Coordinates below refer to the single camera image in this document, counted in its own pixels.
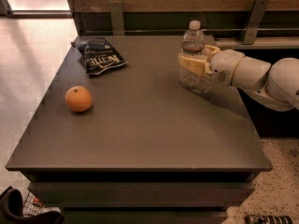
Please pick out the orange fruit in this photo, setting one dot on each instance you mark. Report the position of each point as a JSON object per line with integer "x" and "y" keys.
{"x": 78, "y": 99}

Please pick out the clear plastic water bottle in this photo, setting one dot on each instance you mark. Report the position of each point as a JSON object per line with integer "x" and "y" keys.
{"x": 192, "y": 43}

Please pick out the black cylindrical floor object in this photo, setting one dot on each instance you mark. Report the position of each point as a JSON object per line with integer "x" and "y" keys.
{"x": 253, "y": 219}

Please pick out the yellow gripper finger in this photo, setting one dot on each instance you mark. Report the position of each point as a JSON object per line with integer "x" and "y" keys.
{"x": 197, "y": 64}
{"x": 210, "y": 51}

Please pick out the light wooden shelf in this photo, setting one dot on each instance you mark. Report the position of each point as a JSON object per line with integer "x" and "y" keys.
{"x": 260, "y": 43}

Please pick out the dark grey table cabinet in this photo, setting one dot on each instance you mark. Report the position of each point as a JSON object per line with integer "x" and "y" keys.
{"x": 147, "y": 151}

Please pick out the black Kettle chips bag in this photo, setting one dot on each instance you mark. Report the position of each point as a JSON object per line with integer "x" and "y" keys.
{"x": 98, "y": 55}

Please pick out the left metal bracket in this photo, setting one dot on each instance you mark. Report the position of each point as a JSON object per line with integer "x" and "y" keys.
{"x": 116, "y": 15}

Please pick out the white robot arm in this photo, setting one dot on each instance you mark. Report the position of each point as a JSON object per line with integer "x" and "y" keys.
{"x": 273, "y": 85}

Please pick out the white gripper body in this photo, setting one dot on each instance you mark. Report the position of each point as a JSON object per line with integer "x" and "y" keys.
{"x": 224, "y": 66}

